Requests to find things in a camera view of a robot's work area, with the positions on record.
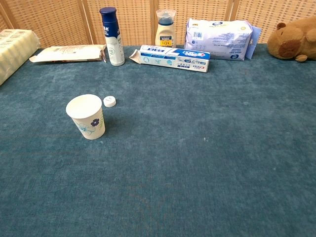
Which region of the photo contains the floral print paper cup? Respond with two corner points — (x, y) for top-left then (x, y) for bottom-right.
(66, 94), (106, 140)

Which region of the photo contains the white bottle cap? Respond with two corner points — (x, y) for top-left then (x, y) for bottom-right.
(103, 95), (117, 108)

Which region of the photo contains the blue and white lotion bottle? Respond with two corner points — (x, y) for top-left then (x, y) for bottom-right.
(99, 6), (125, 67)

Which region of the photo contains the teal blue table mat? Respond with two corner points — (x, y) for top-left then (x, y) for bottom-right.
(0, 43), (316, 237)

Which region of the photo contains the blue white toothpaste box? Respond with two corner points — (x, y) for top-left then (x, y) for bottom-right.
(129, 44), (211, 73)

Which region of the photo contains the small clear lidded jar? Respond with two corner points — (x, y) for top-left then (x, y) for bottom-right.
(155, 9), (177, 48)

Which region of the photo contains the lilac white tissue pack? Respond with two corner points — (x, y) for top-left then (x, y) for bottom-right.
(184, 18), (262, 61)

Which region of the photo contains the woven bamboo folding screen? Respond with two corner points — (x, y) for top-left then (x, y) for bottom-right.
(0, 0), (316, 49)

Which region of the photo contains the flat cream paper packet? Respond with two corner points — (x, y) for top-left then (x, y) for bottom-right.
(29, 44), (107, 63)

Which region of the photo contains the brown capybara plush toy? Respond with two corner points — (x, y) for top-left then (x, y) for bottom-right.
(267, 16), (316, 62)

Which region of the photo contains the long pale yellow tissue pack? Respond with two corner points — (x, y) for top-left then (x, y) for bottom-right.
(0, 29), (41, 86)

